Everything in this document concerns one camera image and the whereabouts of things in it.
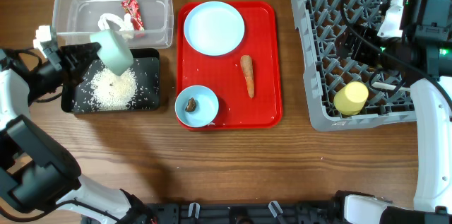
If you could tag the white rice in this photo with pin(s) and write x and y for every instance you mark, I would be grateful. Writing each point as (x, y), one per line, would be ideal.
(113, 91)

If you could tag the orange carrot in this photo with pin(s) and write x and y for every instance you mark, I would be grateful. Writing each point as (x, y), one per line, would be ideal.
(247, 69)

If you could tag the black tray bin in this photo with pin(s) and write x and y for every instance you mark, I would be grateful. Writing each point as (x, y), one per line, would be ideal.
(148, 86)

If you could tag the small light blue bowl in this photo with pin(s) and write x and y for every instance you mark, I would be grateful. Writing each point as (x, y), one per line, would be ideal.
(207, 106)

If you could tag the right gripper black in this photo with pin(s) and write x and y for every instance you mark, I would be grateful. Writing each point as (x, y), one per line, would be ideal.
(361, 51)

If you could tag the grey dishwasher rack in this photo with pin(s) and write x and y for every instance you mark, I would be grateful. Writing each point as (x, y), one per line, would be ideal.
(319, 23)

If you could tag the green bowl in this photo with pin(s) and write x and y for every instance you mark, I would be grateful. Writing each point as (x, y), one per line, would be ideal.
(114, 51)

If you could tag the brown food scrap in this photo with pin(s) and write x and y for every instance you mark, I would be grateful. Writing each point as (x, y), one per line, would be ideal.
(191, 105)

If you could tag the red snack wrapper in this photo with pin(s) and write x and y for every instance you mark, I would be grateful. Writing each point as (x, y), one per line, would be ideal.
(131, 7)

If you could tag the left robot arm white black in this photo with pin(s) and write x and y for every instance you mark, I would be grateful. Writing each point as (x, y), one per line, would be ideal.
(37, 172)

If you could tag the white tissue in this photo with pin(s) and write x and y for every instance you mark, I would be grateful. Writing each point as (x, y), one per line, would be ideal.
(109, 22)

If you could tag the yellow cup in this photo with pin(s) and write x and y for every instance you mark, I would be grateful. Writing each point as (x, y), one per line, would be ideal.
(351, 99)

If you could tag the clear plastic bin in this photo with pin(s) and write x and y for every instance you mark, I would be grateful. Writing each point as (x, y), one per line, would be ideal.
(75, 20)

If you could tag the red serving tray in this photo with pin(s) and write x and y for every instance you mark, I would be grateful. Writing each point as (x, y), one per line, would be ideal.
(224, 76)

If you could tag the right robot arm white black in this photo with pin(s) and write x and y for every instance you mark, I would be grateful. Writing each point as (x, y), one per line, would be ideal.
(427, 68)

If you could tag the white plastic spoon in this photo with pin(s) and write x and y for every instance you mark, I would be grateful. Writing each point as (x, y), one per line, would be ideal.
(385, 86)

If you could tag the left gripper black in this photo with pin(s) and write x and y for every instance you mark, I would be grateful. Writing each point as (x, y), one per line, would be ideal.
(69, 53)

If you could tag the large light blue plate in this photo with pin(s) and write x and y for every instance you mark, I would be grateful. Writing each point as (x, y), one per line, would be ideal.
(214, 28)

